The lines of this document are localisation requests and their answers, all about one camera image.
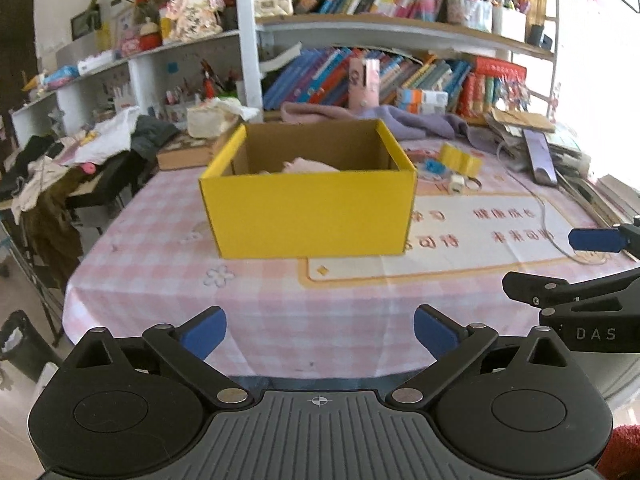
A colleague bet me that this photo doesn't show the purple cloth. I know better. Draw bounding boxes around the purple cloth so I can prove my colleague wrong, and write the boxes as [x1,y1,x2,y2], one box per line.
[280,101,493,153]

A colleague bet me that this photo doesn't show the small black box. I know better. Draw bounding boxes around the small black box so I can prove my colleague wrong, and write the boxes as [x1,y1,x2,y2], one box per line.
[527,24,555,51]

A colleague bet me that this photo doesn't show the pink cylindrical holder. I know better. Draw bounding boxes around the pink cylindrical holder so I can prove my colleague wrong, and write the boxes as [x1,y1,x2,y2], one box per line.
[348,57,381,110]

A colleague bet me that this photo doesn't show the loose paper sheets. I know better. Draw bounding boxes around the loose paper sheets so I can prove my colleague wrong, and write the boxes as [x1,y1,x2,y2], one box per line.
[492,110,591,181]

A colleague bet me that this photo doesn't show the packing tape roll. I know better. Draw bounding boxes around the packing tape roll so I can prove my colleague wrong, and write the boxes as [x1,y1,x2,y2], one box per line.
[439,142,483,179]

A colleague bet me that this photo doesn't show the row of red books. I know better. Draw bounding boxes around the row of red books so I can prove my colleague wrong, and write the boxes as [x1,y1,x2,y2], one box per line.
[457,56,528,118]

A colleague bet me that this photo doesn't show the black waste bin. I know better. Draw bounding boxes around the black waste bin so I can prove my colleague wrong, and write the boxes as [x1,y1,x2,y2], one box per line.
[0,310,58,381]

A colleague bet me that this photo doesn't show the pink checked tablecloth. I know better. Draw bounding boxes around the pink checked tablecloth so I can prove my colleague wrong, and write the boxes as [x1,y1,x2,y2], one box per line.
[64,120,640,381]

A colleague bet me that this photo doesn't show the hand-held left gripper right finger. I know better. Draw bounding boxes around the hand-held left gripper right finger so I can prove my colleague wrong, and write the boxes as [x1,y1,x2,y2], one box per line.
[385,304,581,410]

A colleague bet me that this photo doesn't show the pink pig toy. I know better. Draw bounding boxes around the pink pig toy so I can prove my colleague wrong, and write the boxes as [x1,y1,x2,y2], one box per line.
[282,156,343,175]

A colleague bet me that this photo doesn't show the beige tissue pack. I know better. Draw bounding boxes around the beige tissue pack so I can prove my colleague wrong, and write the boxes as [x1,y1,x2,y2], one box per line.
[186,97,262,139]

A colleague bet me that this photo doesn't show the white pen holder box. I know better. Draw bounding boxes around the white pen holder box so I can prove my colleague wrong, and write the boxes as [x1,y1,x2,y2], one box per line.
[492,5,527,43]

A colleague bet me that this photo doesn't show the orange blue white carton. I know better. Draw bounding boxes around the orange blue white carton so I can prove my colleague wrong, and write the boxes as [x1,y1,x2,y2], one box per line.
[397,87,449,116]

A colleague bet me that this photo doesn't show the clear pen holder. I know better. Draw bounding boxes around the clear pen holder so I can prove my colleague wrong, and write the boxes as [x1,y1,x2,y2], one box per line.
[447,0,493,31]

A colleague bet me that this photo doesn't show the red round ornament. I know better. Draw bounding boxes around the red round ornament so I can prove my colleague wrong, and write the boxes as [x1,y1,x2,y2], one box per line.
[137,17,163,52]

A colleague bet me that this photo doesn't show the brown paper envelopes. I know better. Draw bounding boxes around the brown paper envelopes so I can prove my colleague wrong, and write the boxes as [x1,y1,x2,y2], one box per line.
[487,107,556,133]

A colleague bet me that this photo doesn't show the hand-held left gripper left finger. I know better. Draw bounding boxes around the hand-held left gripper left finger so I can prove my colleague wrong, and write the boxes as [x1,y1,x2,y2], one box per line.
[64,305,251,410]

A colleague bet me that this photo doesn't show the wooden chessboard box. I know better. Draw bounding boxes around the wooden chessboard box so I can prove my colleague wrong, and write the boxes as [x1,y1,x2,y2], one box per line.
[156,132,226,171]

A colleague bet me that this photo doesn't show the white charging cable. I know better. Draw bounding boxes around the white charging cable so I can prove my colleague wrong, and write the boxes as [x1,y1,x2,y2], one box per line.
[495,135,608,266]

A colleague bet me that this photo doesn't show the stack of books and papers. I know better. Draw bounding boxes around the stack of books and papers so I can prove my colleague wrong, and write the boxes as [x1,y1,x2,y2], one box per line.
[560,160,640,261]

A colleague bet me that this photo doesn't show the red figurine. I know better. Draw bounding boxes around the red figurine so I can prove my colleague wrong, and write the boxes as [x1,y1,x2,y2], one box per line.
[201,60,217,99]

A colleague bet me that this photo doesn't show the pile of clothes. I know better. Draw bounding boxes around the pile of clothes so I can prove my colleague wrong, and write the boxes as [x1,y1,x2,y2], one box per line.
[0,107,181,286]

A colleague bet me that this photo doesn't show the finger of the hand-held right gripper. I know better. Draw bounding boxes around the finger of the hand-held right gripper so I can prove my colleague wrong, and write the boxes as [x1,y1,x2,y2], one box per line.
[569,217,640,256]
[501,269,640,311]

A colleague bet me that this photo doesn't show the row of colourful books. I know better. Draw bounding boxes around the row of colourful books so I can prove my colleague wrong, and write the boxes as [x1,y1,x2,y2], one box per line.
[262,46,473,111]

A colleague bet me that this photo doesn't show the floral fabric doll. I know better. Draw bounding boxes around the floral fabric doll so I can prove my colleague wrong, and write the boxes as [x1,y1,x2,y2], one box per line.
[165,0,225,43]

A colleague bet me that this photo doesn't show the black smartphone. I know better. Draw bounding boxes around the black smartphone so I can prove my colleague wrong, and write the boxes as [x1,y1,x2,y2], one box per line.
[523,129,559,187]

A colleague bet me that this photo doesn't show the white metal bookshelf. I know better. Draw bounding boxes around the white metal bookshelf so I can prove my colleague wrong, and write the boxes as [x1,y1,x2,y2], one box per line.
[235,0,561,126]

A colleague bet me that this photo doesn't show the yellow cardboard box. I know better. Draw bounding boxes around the yellow cardboard box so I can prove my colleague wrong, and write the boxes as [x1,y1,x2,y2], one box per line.
[199,119,418,260]

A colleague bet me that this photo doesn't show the white low shelf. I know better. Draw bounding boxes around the white low shelf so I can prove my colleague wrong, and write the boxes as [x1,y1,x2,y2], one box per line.
[10,30,241,146]

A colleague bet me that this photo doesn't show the red fuzzy cloth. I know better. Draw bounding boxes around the red fuzzy cloth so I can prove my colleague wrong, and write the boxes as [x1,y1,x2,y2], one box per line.
[597,424,640,480]

